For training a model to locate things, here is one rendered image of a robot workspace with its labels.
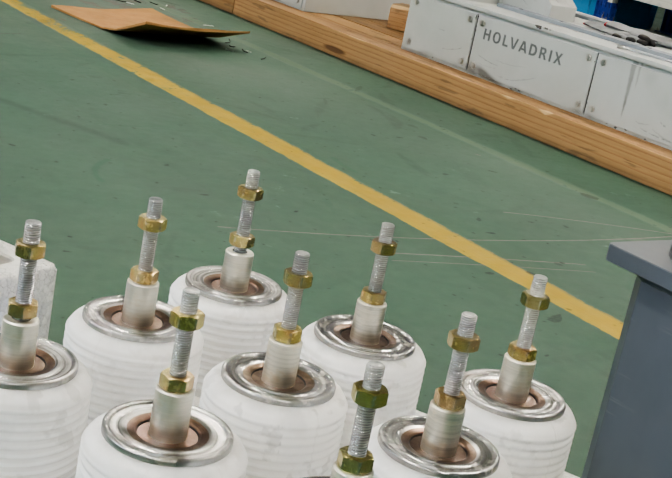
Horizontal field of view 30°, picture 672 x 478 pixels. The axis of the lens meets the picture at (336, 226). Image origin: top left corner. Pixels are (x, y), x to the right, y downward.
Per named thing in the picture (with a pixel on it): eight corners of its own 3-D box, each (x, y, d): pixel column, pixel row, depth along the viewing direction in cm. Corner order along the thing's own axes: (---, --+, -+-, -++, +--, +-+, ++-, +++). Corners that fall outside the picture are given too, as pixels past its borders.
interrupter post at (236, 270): (254, 295, 97) (261, 255, 96) (229, 297, 95) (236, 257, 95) (236, 284, 99) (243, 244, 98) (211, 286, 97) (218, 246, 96)
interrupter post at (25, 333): (11, 379, 75) (18, 328, 74) (-14, 364, 77) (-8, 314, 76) (43, 370, 77) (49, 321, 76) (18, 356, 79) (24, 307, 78)
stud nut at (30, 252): (7, 254, 74) (9, 241, 74) (21, 247, 76) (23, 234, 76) (37, 262, 74) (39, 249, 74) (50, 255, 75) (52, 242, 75)
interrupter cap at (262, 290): (300, 305, 97) (301, 296, 97) (220, 313, 92) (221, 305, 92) (244, 270, 102) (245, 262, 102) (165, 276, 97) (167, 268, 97)
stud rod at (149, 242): (146, 300, 87) (162, 197, 85) (147, 305, 86) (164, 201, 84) (132, 298, 87) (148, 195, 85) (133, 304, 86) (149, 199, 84)
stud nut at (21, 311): (0, 313, 75) (1, 300, 75) (14, 305, 77) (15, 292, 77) (29, 322, 75) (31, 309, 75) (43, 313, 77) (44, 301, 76)
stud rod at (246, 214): (229, 261, 97) (245, 168, 95) (241, 262, 97) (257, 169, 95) (234, 266, 96) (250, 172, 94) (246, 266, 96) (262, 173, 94)
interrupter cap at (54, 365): (4, 405, 72) (5, 394, 72) (-75, 356, 76) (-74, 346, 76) (102, 378, 78) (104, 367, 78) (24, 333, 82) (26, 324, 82)
